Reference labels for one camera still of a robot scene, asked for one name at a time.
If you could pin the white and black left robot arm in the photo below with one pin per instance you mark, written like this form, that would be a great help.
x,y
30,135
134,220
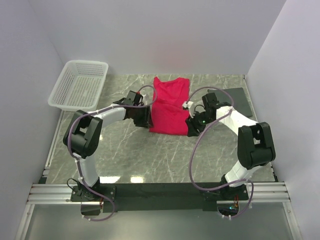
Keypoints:
x,y
83,133

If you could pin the crimson red t-shirt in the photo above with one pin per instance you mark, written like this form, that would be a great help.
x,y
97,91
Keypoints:
x,y
167,113

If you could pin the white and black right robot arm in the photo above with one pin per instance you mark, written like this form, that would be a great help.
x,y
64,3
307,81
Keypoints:
x,y
255,145

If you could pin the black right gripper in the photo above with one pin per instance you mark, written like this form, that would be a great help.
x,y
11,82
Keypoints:
x,y
193,126

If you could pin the black wedge block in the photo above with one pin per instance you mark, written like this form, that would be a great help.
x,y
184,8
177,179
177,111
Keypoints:
x,y
241,103

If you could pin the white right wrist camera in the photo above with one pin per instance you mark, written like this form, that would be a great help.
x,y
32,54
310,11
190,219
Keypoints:
x,y
190,106

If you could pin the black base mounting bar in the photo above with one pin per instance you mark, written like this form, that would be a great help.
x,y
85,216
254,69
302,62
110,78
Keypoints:
x,y
155,196

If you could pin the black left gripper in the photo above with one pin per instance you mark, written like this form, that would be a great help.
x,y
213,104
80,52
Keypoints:
x,y
144,122

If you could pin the aluminium frame rail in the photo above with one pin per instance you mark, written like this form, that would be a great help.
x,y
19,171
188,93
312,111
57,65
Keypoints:
x,y
49,194

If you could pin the white perforated plastic basket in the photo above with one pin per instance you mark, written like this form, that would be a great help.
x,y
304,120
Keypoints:
x,y
79,86

